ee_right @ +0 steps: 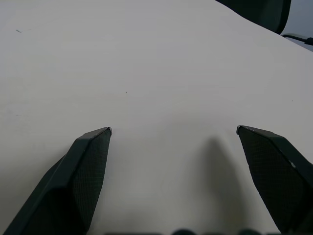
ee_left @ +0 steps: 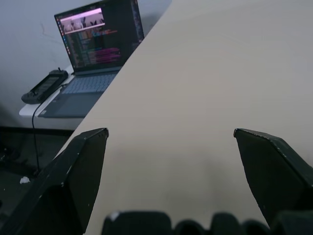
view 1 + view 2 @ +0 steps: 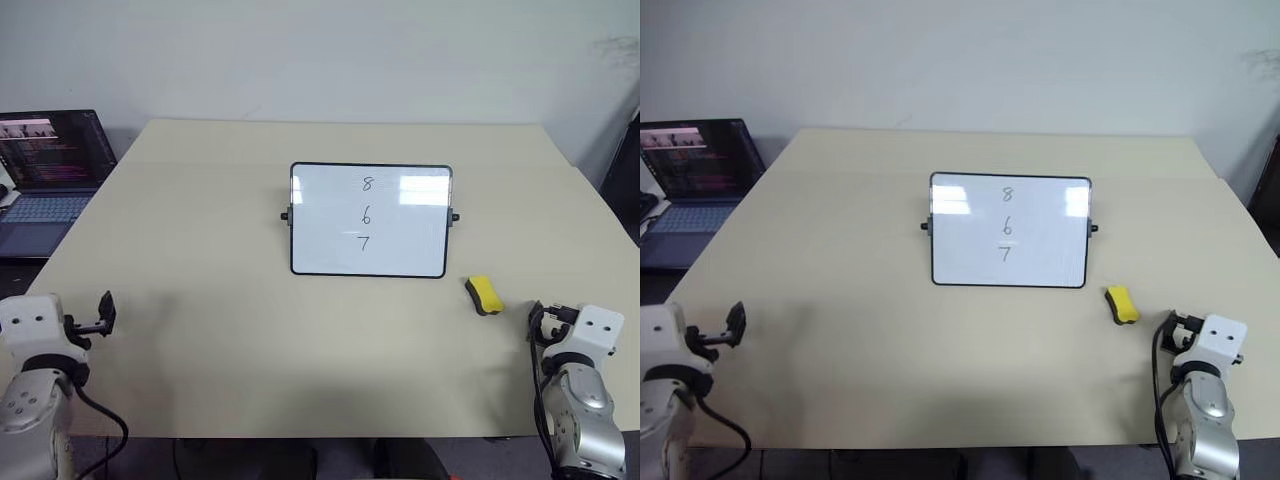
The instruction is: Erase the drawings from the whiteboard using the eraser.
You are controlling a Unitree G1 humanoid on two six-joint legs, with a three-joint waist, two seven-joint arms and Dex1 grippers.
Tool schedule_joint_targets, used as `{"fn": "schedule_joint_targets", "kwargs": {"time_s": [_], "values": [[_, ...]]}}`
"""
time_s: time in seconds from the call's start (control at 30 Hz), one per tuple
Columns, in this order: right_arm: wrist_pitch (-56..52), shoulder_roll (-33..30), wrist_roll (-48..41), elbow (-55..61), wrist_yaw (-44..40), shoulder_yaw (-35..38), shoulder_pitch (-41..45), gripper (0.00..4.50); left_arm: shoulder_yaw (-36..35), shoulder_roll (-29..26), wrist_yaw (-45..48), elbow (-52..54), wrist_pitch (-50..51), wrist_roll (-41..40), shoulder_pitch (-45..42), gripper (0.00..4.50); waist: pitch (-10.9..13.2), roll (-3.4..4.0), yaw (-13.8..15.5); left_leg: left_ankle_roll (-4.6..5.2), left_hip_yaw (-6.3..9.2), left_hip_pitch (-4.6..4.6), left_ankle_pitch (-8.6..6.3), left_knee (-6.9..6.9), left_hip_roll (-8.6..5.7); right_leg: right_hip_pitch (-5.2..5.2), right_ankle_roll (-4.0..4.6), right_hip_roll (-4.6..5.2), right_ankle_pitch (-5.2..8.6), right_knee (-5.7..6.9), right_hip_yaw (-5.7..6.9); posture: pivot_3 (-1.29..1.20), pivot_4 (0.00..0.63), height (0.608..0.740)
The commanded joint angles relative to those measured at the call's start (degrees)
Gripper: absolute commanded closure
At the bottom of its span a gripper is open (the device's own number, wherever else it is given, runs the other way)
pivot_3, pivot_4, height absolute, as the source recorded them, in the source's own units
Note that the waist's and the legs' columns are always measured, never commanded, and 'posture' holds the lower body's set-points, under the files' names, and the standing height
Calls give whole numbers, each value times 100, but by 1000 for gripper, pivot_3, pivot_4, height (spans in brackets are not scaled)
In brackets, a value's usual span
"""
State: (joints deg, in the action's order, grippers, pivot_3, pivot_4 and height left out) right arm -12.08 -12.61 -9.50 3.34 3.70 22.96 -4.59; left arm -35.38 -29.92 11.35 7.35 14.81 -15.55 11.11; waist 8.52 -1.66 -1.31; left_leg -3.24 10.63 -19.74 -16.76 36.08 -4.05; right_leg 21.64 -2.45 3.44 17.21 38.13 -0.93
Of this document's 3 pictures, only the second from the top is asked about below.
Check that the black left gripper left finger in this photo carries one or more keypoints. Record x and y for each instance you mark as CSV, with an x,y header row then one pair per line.
x,y
61,186

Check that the open dark grey laptop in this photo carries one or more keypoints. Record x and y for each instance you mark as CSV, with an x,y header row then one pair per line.
x,y
97,49

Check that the white side table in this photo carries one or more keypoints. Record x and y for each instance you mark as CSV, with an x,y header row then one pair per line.
x,y
27,111

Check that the black handheld controller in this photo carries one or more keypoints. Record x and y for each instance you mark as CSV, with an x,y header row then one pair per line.
x,y
45,85

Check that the crumpled white paper scrap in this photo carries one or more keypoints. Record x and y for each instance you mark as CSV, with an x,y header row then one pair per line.
x,y
24,180

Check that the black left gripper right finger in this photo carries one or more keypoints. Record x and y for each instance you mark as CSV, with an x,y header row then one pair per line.
x,y
274,176

